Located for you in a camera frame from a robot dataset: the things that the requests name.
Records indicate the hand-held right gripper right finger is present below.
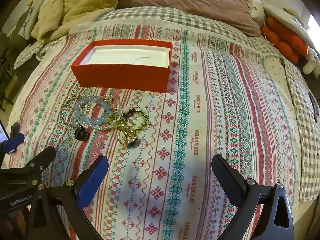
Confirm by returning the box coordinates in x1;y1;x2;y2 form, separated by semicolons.
211;154;295;240

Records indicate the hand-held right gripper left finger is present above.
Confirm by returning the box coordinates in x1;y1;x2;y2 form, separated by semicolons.
27;155;109;240

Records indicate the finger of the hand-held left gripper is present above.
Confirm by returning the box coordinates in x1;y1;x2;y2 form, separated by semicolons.
2;122;26;155
0;146;56;188

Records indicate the dark pendant necklace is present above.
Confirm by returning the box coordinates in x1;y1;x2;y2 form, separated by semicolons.
74;125;90;140

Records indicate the gold ring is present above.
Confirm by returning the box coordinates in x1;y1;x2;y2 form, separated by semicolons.
117;129;139;149

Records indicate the yellow-green bead bracelet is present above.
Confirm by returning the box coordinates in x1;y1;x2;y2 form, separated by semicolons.
111;109;152;133

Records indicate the blue bead bracelet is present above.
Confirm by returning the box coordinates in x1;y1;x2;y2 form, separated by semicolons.
72;96;113;130

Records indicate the clear bead bracelet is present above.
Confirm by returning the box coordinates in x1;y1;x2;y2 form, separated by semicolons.
60;94;123;132

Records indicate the red jewellery box tray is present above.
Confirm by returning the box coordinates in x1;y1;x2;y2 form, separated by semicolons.
70;39;173;93

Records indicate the phone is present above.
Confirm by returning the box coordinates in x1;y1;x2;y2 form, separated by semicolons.
0;120;10;145

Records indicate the patterned striped cloth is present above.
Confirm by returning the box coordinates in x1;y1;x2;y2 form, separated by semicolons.
5;22;304;240

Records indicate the cream floral sheet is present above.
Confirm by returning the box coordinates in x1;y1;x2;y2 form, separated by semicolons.
264;56;292;88

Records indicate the grey printed pillow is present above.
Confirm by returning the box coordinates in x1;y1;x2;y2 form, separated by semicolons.
15;0;54;40

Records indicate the white plush toy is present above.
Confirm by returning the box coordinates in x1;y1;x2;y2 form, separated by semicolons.
302;47;320;78

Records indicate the beige quilted blanket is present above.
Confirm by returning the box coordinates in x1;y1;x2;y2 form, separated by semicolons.
29;0;145;44

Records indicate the orange plush toy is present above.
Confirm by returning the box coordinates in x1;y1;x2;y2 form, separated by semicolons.
261;16;308;63

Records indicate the white plush pillow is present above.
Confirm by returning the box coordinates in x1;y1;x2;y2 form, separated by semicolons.
241;0;265;28

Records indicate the mauve pillow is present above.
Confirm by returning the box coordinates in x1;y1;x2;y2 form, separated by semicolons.
116;0;262;38

